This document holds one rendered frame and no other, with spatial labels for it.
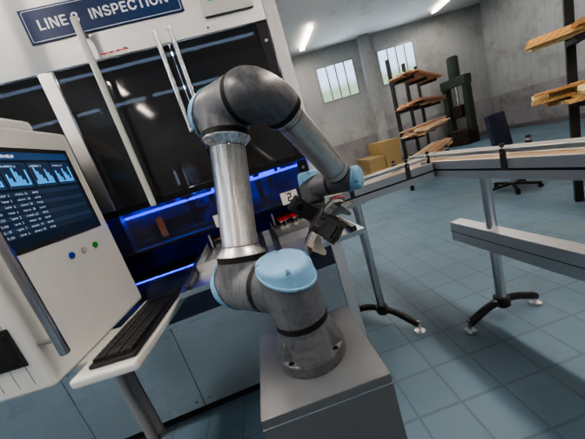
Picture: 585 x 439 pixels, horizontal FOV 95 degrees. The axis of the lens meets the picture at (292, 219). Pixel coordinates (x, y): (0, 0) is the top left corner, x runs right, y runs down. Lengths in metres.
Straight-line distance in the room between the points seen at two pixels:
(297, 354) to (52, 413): 1.56
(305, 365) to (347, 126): 8.64
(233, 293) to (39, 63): 1.26
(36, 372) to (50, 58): 1.14
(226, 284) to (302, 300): 0.19
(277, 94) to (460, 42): 10.75
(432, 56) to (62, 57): 9.95
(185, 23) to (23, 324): 1.20
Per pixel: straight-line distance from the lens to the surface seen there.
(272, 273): 0.51
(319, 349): 0.59
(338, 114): 8.99
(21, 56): 1.62
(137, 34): 1.48
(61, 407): 1.95
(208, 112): 0.66
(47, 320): 1.00
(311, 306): 0.55
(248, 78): 0.61
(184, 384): 1.74
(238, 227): 0.61
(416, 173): 1.74
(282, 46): 1.44
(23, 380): 1.12
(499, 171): 1.52
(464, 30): 11.42
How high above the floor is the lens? 1.21
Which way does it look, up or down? 13 degrees down
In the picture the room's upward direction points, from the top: 17 degrees counter-clockwise
